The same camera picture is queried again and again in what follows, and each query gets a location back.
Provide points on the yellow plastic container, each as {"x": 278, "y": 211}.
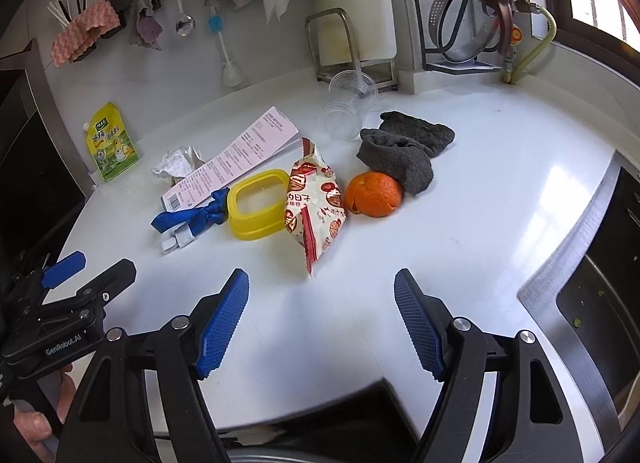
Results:
{"x": 260, "y": 235}

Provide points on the dark grey cloth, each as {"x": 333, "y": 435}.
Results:
{"x": 400, "y": 153}

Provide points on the white plastic clip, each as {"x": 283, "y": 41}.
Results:
{"x": 175, "y": 243}

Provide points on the pink wavy sponge cloth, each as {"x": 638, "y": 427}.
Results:
{"x": 82, "y": 33}

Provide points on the clear plastic cup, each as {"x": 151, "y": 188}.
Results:
{"x": 350, "y": 93}

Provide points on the person's left hand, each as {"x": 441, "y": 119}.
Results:
{"x": 32, "y": 430}

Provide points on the round metal pot lid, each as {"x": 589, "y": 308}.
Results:
{"x": 475, "y": 18}

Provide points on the black dish rack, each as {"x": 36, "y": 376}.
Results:
{"x": 450, "y": 68}

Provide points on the orange peel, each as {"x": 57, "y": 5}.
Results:
{"x": 375, "y": 193}

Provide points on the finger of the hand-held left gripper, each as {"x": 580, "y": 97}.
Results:
{"x": 107, "y": 280}
{"x": 62, "y": 265}

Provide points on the red and white snack packet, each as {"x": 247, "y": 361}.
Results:
{"x": 315, "y": 213}

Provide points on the blue and white bottle brush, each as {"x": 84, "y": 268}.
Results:
{"x": 230, "y": 70}

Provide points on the pink paper box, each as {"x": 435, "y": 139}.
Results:
{"x": 240, "y": 153}

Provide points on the grey purple hanging rag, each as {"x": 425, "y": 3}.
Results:
{"x": 145, "y": 23}

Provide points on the steel kitchen sink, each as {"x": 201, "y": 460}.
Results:
{"x": 600, "y": 303}

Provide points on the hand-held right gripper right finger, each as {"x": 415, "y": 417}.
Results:
{"x": 417, "y": 323}

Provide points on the bunch of white straws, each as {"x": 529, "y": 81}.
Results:
{"x": 60, "y": 13}

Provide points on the white paper wrapper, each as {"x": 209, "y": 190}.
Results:
{"x": 175, "y": 165}

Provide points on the yellow seasoning pouch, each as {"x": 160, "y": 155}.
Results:
{"x": 110, "y": 148}

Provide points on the metal cutting board rack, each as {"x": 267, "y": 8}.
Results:
{"x": 325, "y": 13}

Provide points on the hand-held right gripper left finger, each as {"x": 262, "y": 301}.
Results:
{"x": 222, "y": 323}

